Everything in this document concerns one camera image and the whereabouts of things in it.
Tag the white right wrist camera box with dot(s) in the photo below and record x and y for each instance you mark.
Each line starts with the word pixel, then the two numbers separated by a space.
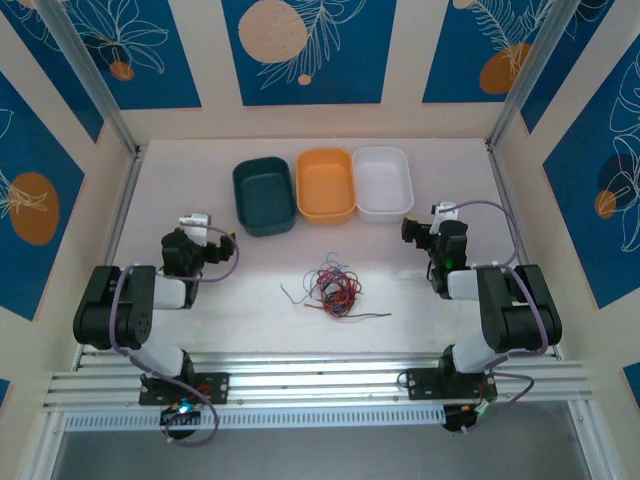
pixel 445 209

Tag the aluminium side rail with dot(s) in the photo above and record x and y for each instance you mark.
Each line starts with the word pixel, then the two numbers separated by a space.
pixel 125 200
pixel 505 190

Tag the black controller board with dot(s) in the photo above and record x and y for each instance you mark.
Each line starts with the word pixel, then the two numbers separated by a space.
pixel 457 420
pixel 172 415

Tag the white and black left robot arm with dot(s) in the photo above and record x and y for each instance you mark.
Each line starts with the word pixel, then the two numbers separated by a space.
pixel 100 310

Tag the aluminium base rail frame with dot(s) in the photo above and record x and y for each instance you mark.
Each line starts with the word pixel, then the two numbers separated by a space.
pixel 310 380

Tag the aluminium corner post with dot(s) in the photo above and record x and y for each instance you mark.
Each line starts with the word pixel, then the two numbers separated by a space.
pixel 92 75
pixel 540 75

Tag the orange plastic bin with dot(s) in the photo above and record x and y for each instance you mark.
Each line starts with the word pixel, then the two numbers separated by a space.
pixel 325 187

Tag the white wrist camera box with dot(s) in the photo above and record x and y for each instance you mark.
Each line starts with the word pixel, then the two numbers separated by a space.
pixel 196 221
pixel 445 209

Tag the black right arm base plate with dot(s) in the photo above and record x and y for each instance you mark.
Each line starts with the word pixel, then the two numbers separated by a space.
pixel 420 385

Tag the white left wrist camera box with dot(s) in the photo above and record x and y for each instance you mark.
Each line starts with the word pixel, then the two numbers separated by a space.
pixel 196 221

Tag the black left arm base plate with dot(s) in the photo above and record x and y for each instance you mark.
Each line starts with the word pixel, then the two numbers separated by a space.
pixel 220 387

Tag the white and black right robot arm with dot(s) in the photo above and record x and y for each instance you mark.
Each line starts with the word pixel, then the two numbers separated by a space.
pixel 525 310

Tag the white plastic bin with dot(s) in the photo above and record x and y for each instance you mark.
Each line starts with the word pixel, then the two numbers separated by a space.
pixel 382 185

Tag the dark green plastic bin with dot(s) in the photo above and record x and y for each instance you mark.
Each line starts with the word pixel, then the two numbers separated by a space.
pixel 262 197

